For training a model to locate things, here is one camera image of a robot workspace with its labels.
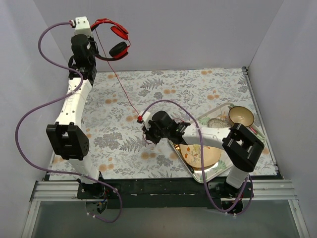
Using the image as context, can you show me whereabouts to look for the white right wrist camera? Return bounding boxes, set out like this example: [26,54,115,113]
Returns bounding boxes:
[137,111,152,130]

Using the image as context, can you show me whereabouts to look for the red headphone cable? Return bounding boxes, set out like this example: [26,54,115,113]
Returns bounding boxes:
[93,18,181,146]

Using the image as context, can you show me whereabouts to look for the cream bowl with dark rim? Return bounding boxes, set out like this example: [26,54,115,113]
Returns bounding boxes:
[228,106,255,127]

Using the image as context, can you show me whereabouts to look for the speckled oval saucer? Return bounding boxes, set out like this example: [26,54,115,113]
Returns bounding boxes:
[207,118,230,128]

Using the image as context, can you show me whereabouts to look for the floral serving tray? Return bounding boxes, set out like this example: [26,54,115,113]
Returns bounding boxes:
[168,102,268,184]

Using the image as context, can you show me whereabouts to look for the beige bird plate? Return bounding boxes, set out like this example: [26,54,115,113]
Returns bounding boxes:
[180,144,221,168]

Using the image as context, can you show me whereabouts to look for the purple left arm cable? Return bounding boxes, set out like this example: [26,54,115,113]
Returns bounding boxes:
[14,21,123,223]

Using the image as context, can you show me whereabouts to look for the red and black headphones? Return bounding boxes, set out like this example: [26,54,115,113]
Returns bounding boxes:
[91,18,131,62]

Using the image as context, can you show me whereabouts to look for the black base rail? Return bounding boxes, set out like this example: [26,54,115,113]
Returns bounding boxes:
[77,178,252,212]

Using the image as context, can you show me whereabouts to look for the floral tablecloth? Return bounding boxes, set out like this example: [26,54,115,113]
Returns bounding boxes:
[48,68,277,180]

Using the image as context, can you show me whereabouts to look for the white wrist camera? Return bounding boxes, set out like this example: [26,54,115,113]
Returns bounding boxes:
[137,111,152,130]
[70,16,93,38]

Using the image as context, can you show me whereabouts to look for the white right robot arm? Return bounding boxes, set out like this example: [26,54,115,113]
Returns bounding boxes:
[137,111,264,197]

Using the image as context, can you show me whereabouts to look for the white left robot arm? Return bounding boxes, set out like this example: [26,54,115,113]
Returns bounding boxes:
[46,34,106,198]

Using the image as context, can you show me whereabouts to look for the copper knife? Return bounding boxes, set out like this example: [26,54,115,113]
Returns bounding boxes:
[249,126,263,138]

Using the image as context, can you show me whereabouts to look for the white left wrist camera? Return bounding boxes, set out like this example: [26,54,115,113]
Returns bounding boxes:
[70,16,93,38]

